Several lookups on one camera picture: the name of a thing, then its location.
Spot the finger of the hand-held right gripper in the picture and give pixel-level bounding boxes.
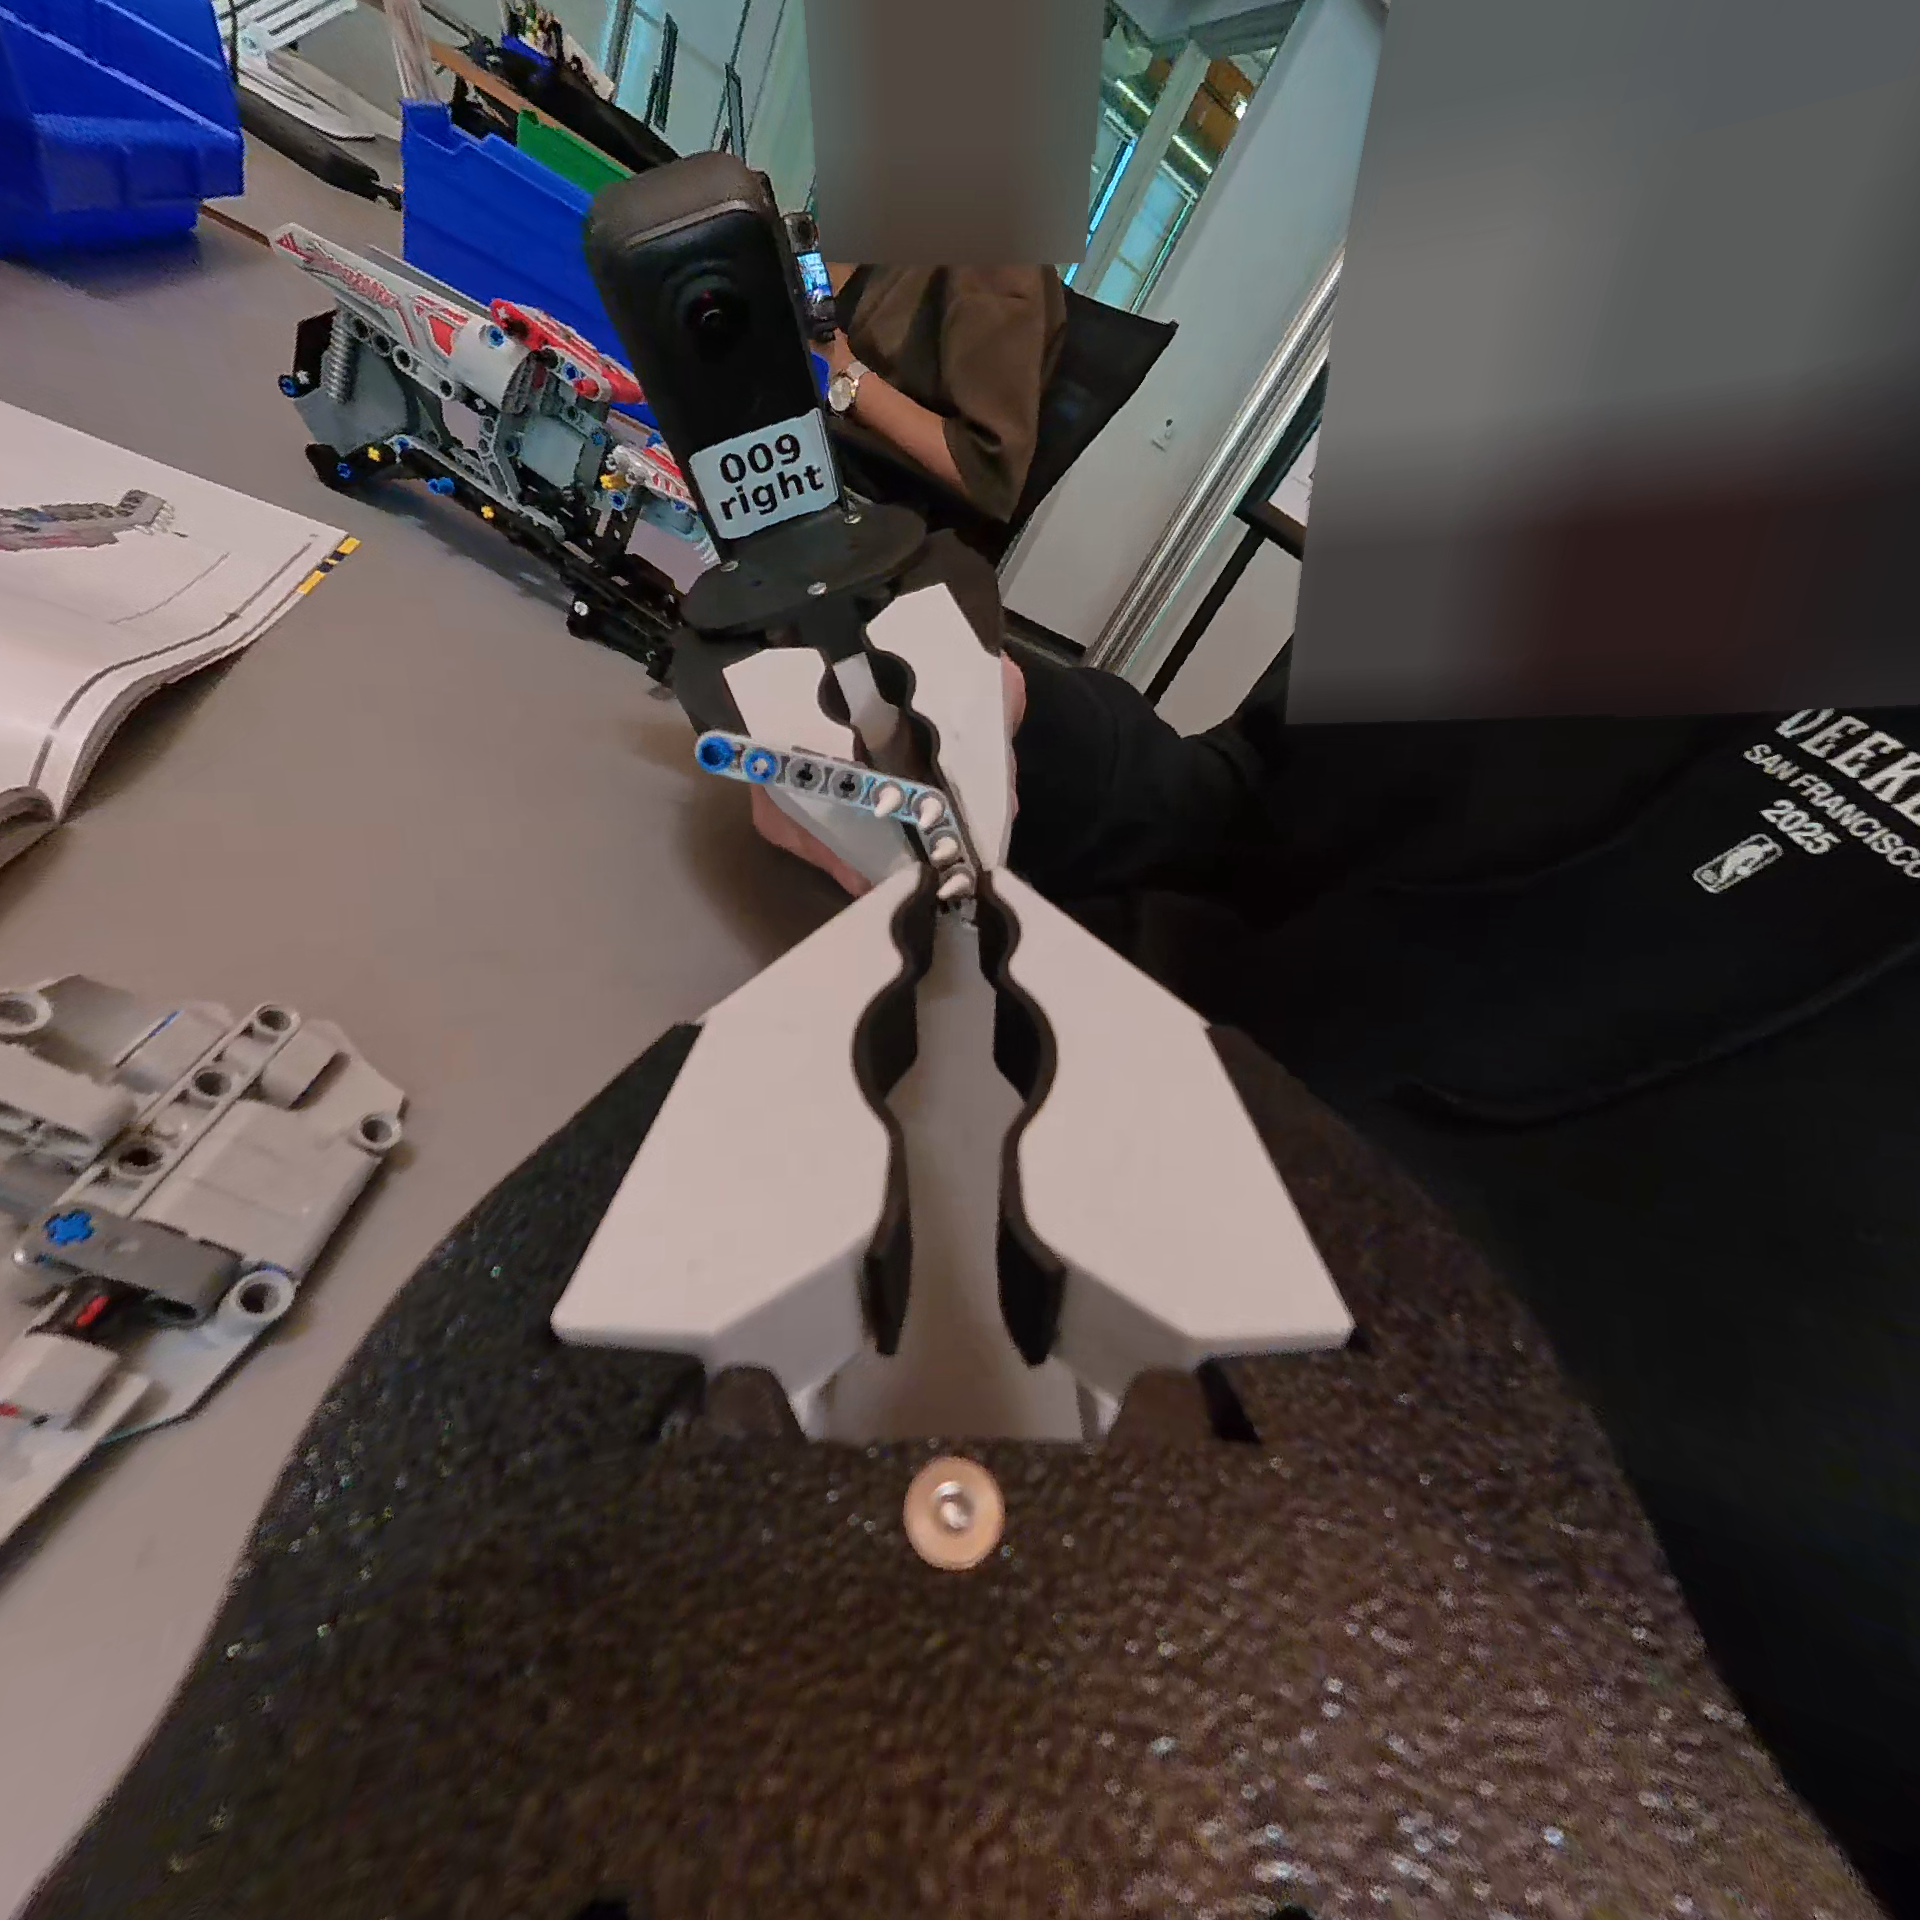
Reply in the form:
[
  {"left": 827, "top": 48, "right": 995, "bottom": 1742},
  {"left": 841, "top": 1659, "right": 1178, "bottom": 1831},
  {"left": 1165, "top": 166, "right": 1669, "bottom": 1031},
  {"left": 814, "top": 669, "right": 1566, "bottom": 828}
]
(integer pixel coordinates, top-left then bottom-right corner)
[
  {"left": 858, "top": 582, "right": 1028, "bottom": 884},
  {"left": 719, "top": 653, "right": 958, "bottom": 899}
]

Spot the person's right hand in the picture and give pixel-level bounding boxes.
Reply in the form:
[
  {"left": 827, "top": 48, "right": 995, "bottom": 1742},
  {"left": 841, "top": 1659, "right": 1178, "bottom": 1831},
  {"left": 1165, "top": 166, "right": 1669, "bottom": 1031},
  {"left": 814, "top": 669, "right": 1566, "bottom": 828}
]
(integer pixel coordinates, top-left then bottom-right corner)
[{"left": 749, "top": 800, "right": 869, "bottom": 884}]

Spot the person's right forearm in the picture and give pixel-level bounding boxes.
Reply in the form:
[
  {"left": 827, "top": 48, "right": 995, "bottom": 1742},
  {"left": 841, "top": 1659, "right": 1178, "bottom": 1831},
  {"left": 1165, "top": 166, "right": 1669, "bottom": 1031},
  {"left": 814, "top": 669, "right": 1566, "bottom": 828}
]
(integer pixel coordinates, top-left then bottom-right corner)
[{"left": 1009, "top": 660, "right": 1307, "bottom": 924}]

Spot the open instruction booklet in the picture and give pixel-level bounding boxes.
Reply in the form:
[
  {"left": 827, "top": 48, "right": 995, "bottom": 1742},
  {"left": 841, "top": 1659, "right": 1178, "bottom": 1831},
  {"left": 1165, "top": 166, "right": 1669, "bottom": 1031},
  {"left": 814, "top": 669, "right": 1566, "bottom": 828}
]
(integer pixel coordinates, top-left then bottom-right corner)
[{"left": 0, "top": 403, "right": 361, "bottom": 872}]

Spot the grey bent brick beam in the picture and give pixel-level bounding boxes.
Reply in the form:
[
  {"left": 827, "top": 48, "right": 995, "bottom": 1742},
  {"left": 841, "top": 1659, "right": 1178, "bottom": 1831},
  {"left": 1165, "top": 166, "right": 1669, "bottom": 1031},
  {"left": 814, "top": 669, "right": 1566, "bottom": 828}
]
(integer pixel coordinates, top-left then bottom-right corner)
[{"left": 693, "top": 730, "right": 980, "bottom": 906}]

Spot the blue plastic bin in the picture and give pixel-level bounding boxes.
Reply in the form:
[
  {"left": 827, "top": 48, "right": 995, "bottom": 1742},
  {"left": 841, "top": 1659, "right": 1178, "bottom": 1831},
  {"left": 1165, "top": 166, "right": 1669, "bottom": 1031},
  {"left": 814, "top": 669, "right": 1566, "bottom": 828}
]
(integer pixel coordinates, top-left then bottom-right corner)
[
  {"left": 0, "top": 0, "right": 247, "bottom": 267},
  {"left": 401, "top": 102, "right": 639, "bottom": 324}
]

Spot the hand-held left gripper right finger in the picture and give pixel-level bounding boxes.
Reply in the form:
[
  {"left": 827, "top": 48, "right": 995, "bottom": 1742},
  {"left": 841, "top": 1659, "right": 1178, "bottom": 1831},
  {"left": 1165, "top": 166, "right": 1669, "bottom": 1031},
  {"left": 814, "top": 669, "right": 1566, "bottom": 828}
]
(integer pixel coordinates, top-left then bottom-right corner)
[{"left": 966, "top": 867, "right": 1361, "bottom": 1444}]

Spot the grey brick assembly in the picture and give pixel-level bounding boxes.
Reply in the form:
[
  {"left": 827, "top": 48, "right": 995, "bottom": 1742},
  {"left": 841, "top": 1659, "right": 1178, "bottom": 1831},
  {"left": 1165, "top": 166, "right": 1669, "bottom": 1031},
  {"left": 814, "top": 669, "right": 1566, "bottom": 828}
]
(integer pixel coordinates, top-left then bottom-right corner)
[{"left": 0, "top": 976, "right": 409, "bottom": 1548}]

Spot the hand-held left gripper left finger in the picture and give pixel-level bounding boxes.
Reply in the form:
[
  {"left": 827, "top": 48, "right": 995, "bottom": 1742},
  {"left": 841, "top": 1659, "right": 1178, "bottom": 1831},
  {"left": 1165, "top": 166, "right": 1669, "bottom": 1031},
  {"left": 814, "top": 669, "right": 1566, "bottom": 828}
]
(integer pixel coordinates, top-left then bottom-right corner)
[{"left": 550, "top": 867, "right": 970, "bottom": 1444}]

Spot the brick vehicle chassis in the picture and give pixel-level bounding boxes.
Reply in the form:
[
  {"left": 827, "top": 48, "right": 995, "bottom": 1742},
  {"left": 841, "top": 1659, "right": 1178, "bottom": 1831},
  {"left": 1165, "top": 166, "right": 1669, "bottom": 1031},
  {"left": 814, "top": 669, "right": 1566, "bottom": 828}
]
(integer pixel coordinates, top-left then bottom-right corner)
[{"left": 274, "top": 221, "right": 724, "bottom": 688}]

